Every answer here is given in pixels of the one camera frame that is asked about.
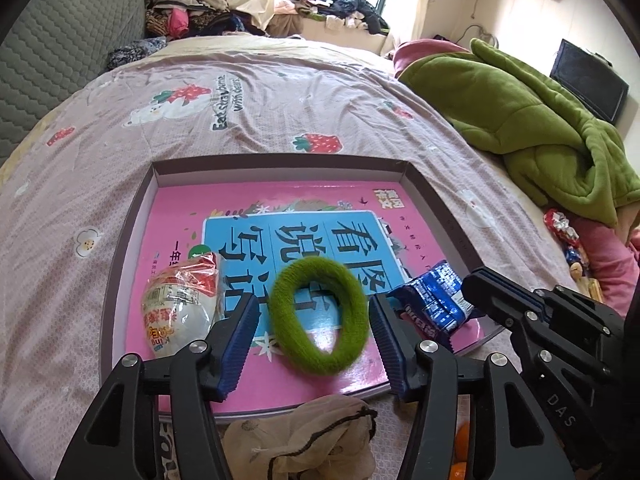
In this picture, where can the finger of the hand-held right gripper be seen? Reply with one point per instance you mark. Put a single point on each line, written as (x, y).
(495, 305)
(575, 310)

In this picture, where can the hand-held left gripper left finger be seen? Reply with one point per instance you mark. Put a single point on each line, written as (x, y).
(240, 345)

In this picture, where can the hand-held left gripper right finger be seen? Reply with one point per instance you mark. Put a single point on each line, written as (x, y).
(387, 350)

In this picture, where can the green fuzzy scrunchie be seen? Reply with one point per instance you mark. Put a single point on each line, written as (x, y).
(300, 355)

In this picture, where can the blue biscuit packet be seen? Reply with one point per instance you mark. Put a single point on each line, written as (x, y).
(430, 300)

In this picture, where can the white egg snack packet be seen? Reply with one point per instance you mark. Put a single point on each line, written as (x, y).
(175, 310)

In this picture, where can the orange tangerine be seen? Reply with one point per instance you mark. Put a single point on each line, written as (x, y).
(457, 472)
(462, 440)

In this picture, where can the cream organza scrunchie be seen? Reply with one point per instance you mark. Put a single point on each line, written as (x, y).
(320, 440)

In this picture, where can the gray cardboard box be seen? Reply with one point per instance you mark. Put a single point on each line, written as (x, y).
(125, 260)

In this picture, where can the pink cloth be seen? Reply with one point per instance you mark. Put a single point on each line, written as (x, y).
(610, 260)

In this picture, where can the red and white candy packet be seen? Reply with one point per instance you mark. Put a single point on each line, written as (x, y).
(560, 225)

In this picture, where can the pink and blue book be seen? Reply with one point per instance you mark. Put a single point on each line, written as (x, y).
(300, 205)

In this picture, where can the green fleece blanket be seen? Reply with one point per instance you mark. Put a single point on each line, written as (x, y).
(525, 125)

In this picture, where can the black television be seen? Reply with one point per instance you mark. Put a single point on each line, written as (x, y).
(590, 82)

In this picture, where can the pink strawberry print bedsheet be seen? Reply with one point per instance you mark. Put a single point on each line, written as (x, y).
(250, 110)

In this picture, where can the pink pillow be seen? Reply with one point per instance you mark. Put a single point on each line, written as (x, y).
(415, 52)

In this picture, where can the dark floral cloth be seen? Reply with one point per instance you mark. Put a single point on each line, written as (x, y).
(135, 52)

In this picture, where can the pile of mixed clothes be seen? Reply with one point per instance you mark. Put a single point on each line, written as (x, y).
(200, 10)

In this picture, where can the dark clothes on windowsill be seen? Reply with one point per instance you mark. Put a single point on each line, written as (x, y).
(340, 5)

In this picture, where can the gray quilted headboard cover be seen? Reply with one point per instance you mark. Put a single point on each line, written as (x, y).
(60, 45)

